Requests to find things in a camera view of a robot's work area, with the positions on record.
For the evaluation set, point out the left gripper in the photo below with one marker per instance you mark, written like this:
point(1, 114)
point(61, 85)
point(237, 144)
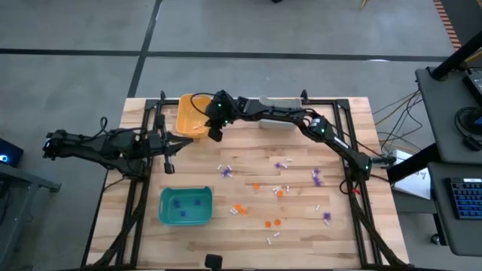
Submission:
point(158, 142)

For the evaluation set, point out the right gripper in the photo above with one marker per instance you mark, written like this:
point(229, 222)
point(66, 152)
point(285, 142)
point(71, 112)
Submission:
point(215, 131)

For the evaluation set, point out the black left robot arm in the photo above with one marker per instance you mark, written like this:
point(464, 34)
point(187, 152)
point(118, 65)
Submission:
point(94, 145)

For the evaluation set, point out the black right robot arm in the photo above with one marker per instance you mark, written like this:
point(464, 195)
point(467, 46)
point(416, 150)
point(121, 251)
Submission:
point(278, 112)

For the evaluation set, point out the orange plastic bin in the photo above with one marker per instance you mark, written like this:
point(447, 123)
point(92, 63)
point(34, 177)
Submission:
point(186, 120)

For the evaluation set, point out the grey plastic bin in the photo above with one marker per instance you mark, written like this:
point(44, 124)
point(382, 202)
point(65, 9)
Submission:
point(276, 125)

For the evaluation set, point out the teal plastic bin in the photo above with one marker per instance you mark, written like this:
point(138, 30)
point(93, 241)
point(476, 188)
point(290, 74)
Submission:
point(188, 220)

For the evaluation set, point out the black box device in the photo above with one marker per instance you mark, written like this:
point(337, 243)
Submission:
point(213, 261)

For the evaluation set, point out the grey metal cart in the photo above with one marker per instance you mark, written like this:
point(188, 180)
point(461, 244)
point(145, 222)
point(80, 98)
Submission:
point(22, 180)

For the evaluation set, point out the black device with blue light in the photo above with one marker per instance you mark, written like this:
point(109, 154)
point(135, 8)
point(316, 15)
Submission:
point(7, 153)

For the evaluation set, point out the white power box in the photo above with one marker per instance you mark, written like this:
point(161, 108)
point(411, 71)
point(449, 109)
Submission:
point(400, 155)

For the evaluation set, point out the black metal pole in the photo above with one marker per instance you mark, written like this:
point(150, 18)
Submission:
point(412, 163)
point(457, 56)

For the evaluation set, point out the white paper sheet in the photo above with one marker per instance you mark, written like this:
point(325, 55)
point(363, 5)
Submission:
point(414, 184)

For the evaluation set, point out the grey desk top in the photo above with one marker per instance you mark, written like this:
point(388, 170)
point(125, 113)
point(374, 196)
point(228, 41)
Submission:
point(452, 233)
point(444, 113)

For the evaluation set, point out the black caster wheel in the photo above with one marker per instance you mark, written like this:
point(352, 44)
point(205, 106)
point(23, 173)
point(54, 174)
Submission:
point(435, 238)

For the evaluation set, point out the black headphones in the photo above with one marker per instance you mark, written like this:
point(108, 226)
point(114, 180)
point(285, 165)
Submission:
point(468, 122)

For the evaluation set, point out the black computer keyboard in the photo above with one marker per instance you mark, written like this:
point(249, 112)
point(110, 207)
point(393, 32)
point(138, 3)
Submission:
point(467, 197)

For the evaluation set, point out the black laptop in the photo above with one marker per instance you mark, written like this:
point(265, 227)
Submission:
point(475, 83)

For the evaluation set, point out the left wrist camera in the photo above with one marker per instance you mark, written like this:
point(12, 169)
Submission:
point(161, 122)

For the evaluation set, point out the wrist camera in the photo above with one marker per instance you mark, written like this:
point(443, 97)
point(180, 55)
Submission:
point(220, 98)
point(161, 122)

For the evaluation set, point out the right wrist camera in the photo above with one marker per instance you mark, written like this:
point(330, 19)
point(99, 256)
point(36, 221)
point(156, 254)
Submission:
point(220, 98)

